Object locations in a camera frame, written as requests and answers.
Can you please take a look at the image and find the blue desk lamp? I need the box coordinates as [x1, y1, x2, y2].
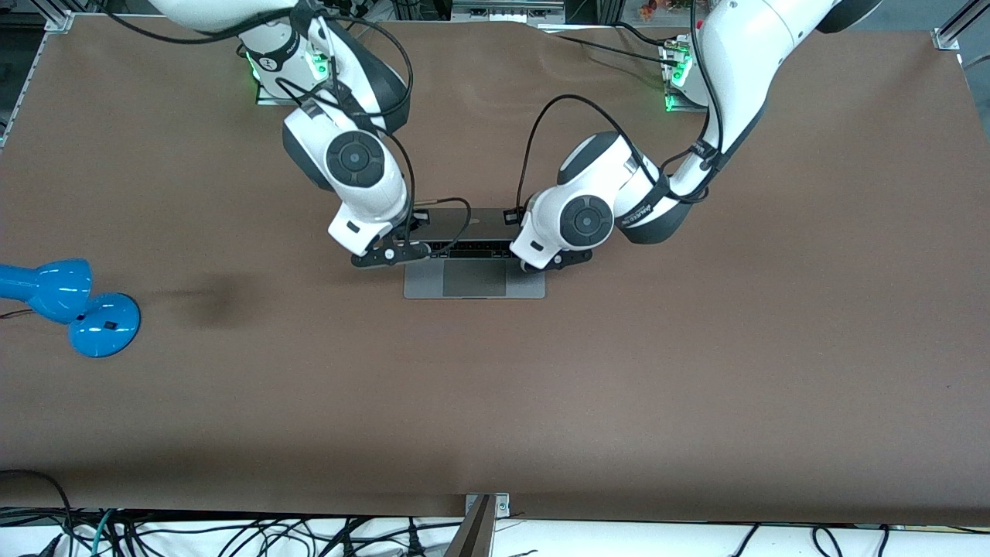
[0, 258, 142, 359]

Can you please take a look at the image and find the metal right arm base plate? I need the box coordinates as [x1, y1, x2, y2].
[256, 46, 341, 107]

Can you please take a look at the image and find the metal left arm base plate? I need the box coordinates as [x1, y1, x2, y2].
[664, 40, 711, 114]

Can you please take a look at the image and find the teal cable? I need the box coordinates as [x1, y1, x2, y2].
[90, 508, 118, 557]

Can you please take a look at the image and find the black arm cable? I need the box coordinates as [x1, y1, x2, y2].
[515, 15, 725, 227]
[101, 0, 473, 253]

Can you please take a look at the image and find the grey laptop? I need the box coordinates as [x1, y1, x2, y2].
[403, 207, 547, 300]

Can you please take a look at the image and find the metal table edge bracket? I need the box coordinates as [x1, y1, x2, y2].
[465, 492, 511, 518]

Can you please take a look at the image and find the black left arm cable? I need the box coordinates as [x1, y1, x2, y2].
[515, 15, 725, 227]

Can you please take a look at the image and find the grey power unit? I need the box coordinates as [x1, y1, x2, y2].
[451, 0, 567, 24]

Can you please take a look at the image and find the brown table cover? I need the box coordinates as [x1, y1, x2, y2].
[0, 14, 990, 528]

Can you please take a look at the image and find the black left camera mount plate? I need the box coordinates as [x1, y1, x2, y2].
[527, 247, 595, 272]

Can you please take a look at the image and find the black looped floor cable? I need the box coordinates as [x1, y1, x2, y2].
[0, 468, 77, 557]

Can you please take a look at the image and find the aluminium profile post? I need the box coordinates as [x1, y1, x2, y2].
[443, 495, 494, 557]

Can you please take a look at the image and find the black table cable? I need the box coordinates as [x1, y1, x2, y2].
[538, 20, 680, 52]
[552, 34, 681, 70]

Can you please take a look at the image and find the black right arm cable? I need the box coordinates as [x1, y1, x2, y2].
[101, 0, 473, 253]

